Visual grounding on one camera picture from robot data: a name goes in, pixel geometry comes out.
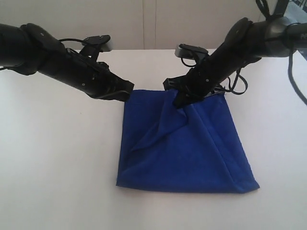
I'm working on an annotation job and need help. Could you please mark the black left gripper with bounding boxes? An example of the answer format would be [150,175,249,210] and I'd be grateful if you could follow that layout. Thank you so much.
[21,23,134,102]

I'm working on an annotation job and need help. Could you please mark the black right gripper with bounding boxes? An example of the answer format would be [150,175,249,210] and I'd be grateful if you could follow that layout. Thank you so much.
[163,18,260,108]

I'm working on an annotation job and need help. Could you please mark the blue microfiber cloth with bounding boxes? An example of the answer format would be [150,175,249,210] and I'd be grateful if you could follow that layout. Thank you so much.
[117,90,260,194]

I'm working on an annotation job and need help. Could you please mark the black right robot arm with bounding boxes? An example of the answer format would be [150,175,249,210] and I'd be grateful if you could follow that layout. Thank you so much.
[163,17,307,108]

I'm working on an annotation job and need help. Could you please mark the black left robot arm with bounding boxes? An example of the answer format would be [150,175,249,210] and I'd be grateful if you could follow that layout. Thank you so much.
[0,23,134,102]

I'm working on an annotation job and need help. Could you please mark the beige cabinet doors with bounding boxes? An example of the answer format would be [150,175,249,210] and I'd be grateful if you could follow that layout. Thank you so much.
[0,0,263,49]

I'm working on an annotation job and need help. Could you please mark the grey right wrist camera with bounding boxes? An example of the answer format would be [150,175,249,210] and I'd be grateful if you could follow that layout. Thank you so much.
[175,44,208,59]

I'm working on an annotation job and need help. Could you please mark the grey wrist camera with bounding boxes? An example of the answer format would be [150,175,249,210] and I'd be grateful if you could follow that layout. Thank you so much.
[175,44,208,59]
[82,34,113,52]

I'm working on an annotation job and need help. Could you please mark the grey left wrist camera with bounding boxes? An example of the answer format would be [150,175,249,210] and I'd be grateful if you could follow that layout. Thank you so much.
[82,34,113,52]

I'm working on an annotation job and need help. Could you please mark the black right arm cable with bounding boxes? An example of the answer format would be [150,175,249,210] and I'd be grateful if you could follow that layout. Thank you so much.
[286,45,307,106]

